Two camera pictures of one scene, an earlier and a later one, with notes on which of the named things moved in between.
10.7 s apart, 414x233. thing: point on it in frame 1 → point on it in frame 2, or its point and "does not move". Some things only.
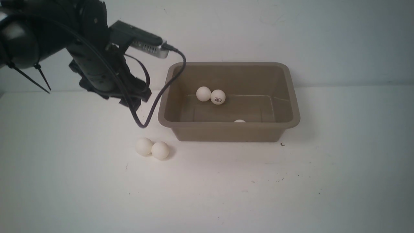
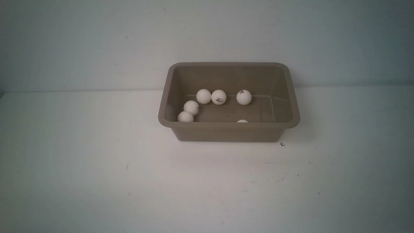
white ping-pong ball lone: x=203 y=94 does not move
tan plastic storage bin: x=260 y=102 does not move
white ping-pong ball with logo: x=218 y=97 does not move
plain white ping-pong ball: x=143 y=146 → x=185 y=116
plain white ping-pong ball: x=160 y=150 → x=191 y=106
